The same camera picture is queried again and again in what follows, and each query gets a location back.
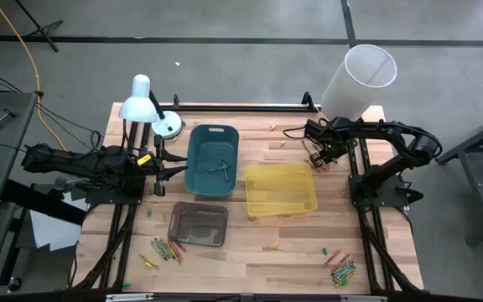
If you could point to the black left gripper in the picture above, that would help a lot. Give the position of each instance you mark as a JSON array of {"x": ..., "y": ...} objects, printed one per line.
[{"x": 159, "y": 168}]

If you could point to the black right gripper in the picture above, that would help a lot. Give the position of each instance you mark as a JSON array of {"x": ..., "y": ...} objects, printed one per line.
[{"x": 331, "y": 153}]

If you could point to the teal plastic bin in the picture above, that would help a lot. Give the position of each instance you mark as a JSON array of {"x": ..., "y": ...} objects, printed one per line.
[{"x": 201, "y": 176}]

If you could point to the grey translucent plastic bin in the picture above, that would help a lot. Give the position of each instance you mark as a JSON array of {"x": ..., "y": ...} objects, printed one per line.
[{"x": 197, "y": 224}]

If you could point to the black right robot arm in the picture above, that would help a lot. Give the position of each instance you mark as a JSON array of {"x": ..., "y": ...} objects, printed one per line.
[{"x": 392, "y": 128}]

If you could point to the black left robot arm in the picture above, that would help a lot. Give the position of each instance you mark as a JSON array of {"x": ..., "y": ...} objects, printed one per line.
[{"x": 78, "y": 163}]

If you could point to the short orange crayon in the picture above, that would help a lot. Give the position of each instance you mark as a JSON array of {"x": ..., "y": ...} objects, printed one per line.
[{"x": 308, "y": 162}]

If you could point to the yellow translucent plastic bin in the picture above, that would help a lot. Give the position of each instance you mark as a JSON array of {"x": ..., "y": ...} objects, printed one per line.
[{"x": 279, "y": 189}]

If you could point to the white gooseneck desk lamp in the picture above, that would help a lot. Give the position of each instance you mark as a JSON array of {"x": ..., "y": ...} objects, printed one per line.
[{"x": 138, "y": 105}]

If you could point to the white cylinder shade table lamp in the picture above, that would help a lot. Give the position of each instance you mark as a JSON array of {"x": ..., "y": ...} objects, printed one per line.
[{"x": 350, "y": 96}]

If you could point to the yellow crayon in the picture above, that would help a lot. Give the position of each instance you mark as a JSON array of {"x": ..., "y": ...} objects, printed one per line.
[{"x": 346, "y": 279}]

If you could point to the white paper sheets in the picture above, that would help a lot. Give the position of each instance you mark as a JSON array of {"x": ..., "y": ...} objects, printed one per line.
[{"x": 53, "y": 232}]

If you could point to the dark grey side desk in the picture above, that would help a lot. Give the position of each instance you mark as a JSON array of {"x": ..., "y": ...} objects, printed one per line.
[{"x": 478, "y": 184}]

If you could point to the grey office desk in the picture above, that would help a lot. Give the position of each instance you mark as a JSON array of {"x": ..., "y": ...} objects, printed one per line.
[{"x": 11, "y": 147}]

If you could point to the black tripod stand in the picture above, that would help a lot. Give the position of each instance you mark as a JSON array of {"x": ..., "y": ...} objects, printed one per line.
[{"x": 40, "y": 29}]

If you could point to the black aluminium table frame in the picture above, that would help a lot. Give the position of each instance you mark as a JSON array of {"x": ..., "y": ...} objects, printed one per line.
[{"x": 233, "y": 109}]

